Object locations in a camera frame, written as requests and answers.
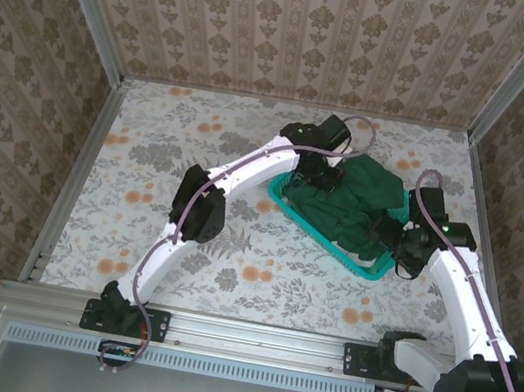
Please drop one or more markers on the dark green t-shirt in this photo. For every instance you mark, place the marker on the dark green t-shirt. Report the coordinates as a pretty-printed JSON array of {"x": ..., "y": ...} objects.
[{"x": 363, "y": 198}]

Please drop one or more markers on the teal plastic basket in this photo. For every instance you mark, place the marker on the teal plastic basket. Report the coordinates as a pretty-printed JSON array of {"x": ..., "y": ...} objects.
[{"x": 365, "y": 273}]

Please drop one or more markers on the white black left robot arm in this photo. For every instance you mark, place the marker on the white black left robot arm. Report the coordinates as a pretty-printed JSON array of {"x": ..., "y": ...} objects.
[{"x": 246, "y": 168}]

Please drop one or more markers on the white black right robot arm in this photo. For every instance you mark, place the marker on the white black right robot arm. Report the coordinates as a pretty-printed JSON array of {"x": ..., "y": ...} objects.
[{"x": 456, "y": 301}]

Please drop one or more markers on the floral patterned tablecloth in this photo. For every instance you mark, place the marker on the floral patterned tablecloth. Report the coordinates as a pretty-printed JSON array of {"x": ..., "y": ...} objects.
[{"x": 144, "y": 175}]

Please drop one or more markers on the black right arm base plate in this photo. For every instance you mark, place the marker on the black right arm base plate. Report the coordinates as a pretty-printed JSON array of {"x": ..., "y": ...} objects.
[{"x": 357, "y": 360}]

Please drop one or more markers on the long aluminium base rail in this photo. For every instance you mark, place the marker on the long aluminium base rail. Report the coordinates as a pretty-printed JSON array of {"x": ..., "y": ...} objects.
[{"x": 257, "y": 340}]

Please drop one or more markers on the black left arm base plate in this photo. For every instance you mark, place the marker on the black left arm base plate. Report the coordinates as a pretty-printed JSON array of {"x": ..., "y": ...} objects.
[{"x": 158, "y": 325}]

